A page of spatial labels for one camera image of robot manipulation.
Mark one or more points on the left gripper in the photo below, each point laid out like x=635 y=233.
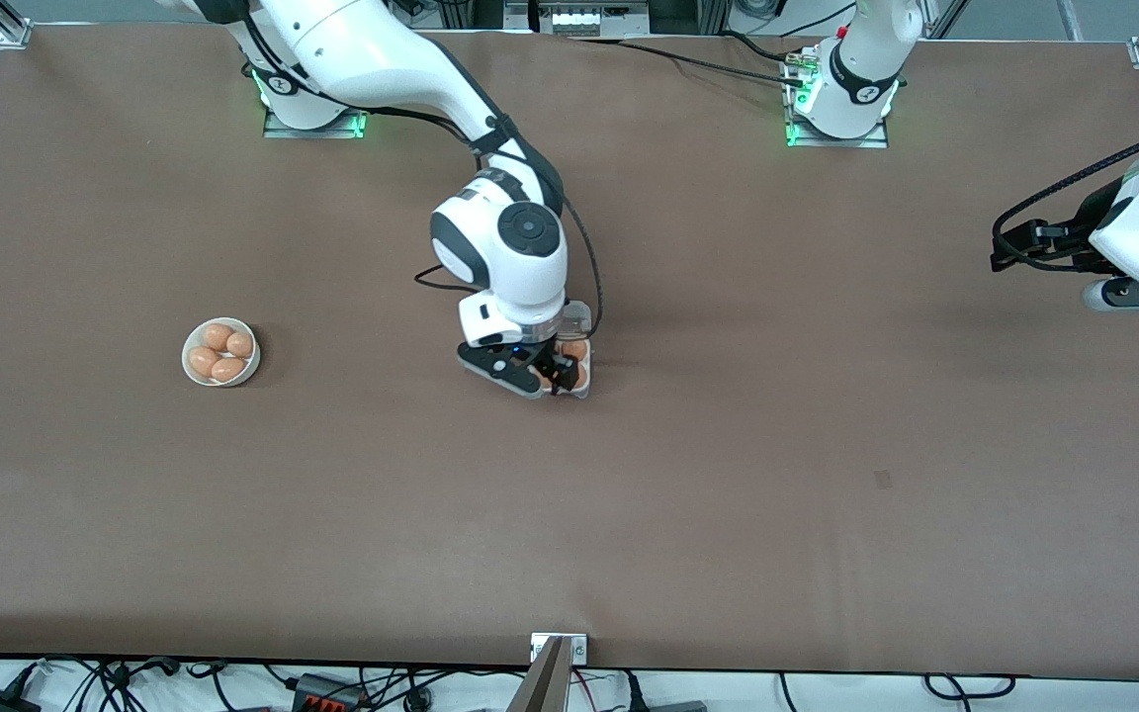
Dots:
x=1067 y=241

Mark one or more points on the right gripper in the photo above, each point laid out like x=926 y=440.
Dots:
x=552 y=363

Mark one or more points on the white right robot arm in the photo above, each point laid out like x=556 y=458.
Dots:
x=510 y=237

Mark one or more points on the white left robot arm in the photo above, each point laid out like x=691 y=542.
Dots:
x=856 y=69

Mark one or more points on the clear plastic egg box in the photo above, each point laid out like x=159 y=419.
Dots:
x=581 y=318

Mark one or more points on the flat black box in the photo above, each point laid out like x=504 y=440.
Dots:
x=678 y=707

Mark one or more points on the white round bowl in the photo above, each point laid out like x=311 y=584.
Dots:
x=252 y=370

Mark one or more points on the white socket power strip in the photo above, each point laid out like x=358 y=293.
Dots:
x=574 y=18

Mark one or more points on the black orange power strip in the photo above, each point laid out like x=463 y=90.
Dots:
x=327 y=697

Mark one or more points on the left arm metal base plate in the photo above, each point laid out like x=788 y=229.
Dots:
x=876 y=141

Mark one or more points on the small metal clamp bracket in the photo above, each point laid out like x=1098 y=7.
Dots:
x=579 y=648

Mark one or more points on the grey camera mount pole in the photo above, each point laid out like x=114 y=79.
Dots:
x=542 y=687

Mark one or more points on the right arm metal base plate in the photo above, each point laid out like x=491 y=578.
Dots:
x=278 y=131

